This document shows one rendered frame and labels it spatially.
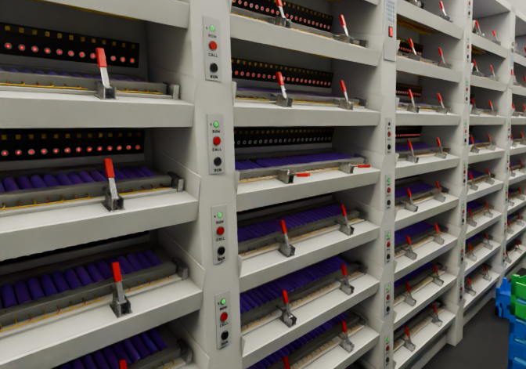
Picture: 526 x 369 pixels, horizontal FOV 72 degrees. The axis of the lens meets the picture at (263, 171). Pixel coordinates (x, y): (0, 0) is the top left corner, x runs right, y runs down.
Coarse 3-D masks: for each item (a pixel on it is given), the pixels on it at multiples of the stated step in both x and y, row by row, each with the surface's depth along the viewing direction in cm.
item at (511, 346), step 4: (512, 336) 142; (516, 336) 142; (512, 340) 142; (512, 344) 142; (516, 344) 141; (520, 344) 140; (508, 348) 143; (512, 348) 142; (516, 348) 141; (520, 348) 140; (524, 348) 138; (508, 352) 143; (512, 352) 142; (516, 352) 141; (520, 352) 140; (524, 352) 138; (520, 356) 140; (524, 356) 138
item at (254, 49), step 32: (0, 0) 65; (32, 0) 69; (288, 0) 114; (320, 0) 125; (96, 32) 77; (128, 32) 81; (416, 32) 173; (288, 64) 116; (320, 64) 126; (0, 128) 66; (32, 128) 70; (64, 128) 74; (96, 128) 78; (128, 128) 82
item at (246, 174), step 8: (336, 160) 112; (344, 160) 114; (352, 160) 116; (360, 160) 120; (256, 168) 91; (264, 168) 92; (272, 168) 93; (280, 168) 95; (288, 168) 97; (296, 168) 99; (304, 168) 101; (312, 168) 104; (320, 168) 106; (336, 168) 109; (240, 176) 86; (248, 176) 88; (256, 176) 90; (264, 176) 91; (272, 176) 91
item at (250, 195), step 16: (304, 144) 119; (320, 144) 125; (368, 160) 122; (320, 176) 102; (336, 176) 104; (352, 176) 109; (368, 176) 115; (240, 192) 80; (256, 192) 83; (272, 192) 87; (288, 192) 91; (304, 192) 96; (320, 192) 100; (240, 208) 82
